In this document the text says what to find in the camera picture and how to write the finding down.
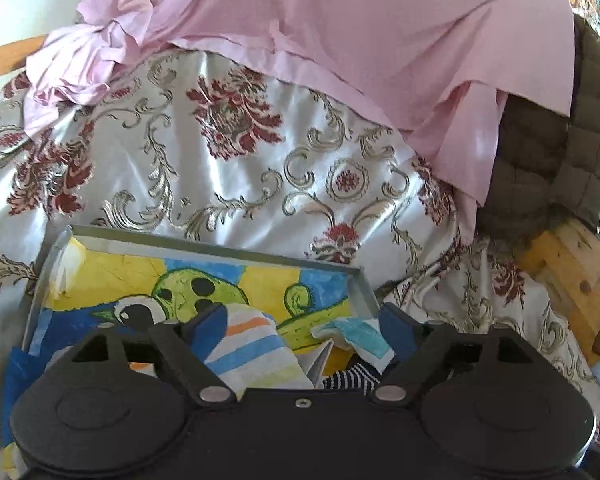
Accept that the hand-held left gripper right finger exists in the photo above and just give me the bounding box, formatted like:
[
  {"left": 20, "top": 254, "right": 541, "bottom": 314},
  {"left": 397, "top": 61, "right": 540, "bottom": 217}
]
[{"left": 371, "top": 304, "right": 531, "bottom": 403}]

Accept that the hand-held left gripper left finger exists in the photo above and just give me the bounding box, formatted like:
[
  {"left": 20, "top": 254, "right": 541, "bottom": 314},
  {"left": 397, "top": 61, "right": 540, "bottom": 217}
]
[{"left": 74, "top": 304, "right": 236, "bottom": 407}]

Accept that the white blue printed cloth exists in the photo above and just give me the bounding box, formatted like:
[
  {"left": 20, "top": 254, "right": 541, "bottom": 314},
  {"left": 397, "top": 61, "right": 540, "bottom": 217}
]
[{"left": 312, "top": 317, "right": 397, "bottom": 367}]

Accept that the striped towel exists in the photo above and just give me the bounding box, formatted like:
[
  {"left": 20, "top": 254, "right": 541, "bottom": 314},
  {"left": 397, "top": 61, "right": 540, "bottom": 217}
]
[{"left": 200, "top": 305, "right": 316, "bottom": 393}]

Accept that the black white striped sock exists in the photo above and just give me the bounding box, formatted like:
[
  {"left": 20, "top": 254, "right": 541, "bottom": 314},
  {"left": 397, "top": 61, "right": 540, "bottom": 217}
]
[{"left": 322, "top": 365, "right": 381, "bottom": 396}]

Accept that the grey tray with cartoon lining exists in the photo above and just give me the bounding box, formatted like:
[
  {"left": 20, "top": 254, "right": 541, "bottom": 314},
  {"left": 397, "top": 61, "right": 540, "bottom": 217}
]
[{"left": 2, "top": 225, "right": 381, "bottom": 456}]

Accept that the floral satin bed cover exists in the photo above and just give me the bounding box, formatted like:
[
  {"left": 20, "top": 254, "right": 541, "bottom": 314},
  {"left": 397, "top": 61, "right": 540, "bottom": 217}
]
[{"left": 0, "top": 45, "right": 600, "bottom": 480}]

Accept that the brown quilted jacket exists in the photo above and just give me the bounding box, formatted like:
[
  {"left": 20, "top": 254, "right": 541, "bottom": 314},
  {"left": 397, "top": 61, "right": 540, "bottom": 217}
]
[{"left": 475, "top": 12, "right": 600, "bottom": 251}]

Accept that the pink bed sheet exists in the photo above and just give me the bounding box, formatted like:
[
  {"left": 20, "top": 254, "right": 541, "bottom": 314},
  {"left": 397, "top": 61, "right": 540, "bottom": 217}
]
[{"left": 24, "top": 0, "right": 576, "bottom": 206}]

